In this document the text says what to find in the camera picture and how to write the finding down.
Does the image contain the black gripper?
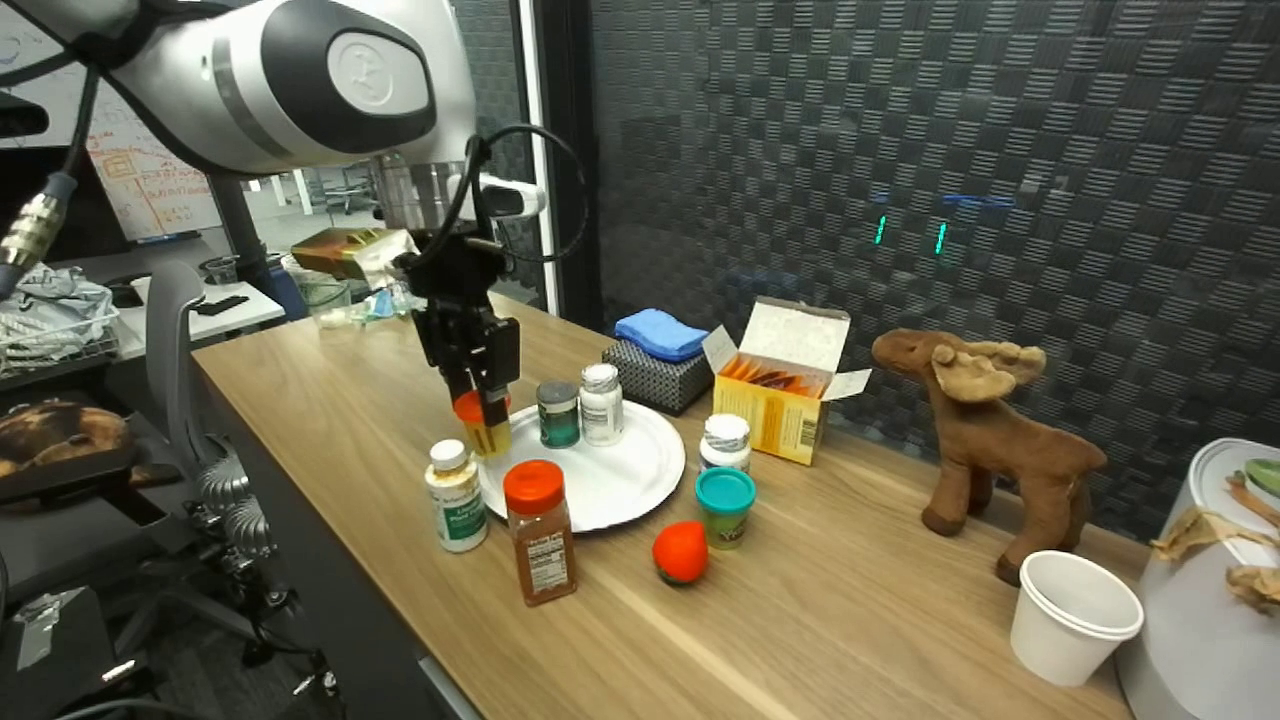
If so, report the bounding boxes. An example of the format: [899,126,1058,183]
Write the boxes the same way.
[397,227,527,433]

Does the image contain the yellow tub orange lid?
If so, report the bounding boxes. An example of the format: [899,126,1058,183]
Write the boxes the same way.
[452,389,516,459]

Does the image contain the green can grey lid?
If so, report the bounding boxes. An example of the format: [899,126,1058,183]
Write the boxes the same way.
[532,380,584,454]

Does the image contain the white cap pill bottle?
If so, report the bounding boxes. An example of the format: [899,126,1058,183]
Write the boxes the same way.
[697,407,757,478]
[575,360,627,443]

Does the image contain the spice bottle orange cap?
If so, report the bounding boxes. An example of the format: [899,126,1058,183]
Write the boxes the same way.
[501,456,578,611]

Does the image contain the green tub teal lid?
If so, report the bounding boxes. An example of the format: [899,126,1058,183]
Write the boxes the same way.
[692,464,761,545]

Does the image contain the white round plate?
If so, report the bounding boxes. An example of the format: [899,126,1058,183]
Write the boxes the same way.
[469,391,686,535]

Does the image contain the white bottle green label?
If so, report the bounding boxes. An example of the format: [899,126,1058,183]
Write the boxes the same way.
[421,435,491,556]

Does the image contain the blue sponge block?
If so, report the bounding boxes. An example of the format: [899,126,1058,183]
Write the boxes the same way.
[611,304,713,369]

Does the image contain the small red tomato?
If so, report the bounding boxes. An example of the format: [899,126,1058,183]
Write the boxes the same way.
[647,515,713,590]

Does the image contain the dark stand pole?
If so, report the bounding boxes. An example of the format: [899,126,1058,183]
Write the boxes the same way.
[205,172,312,320]

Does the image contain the open yellow cardboard box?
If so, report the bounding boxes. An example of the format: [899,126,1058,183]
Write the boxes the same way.
[699,298,876,468]

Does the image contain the grey corrugated conduit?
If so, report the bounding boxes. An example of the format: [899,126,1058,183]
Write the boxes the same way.
[136,252,291,577]

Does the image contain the whiteboard with red writing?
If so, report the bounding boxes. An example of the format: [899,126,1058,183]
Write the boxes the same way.
[76,126,233,252]

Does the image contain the black office chair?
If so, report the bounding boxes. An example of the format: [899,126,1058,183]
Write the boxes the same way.
[0,503,342,720]

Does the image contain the brown patterned cushion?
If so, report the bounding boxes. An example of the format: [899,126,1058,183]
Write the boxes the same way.
[0,395,136,487]

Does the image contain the grey cloth pile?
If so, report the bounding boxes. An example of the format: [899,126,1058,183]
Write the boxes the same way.
[0,255,128,386]

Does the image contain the white paper tag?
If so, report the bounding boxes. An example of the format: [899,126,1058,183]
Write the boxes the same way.
[11,585,89,673]

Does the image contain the brown plush moose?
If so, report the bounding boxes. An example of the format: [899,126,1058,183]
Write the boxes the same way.
[867,325,1113,590]

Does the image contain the white paper cup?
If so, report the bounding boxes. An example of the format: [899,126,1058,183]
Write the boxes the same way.
[1008,549,1148,694]

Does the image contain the brown dried plant piece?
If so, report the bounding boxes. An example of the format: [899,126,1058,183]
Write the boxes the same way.
[1150,472,1280,618]

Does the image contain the white bucket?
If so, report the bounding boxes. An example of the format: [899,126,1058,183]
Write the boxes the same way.
[1114,433,1280,720]

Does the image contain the thin black cable loop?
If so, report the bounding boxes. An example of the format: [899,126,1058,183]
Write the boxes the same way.
[455,120,591,267]

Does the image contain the white frame post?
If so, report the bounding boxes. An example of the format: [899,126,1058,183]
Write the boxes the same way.
[516,0,563,320]

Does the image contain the thick cable metal connector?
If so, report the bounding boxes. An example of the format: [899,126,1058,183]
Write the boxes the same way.
[0,58,111,304]

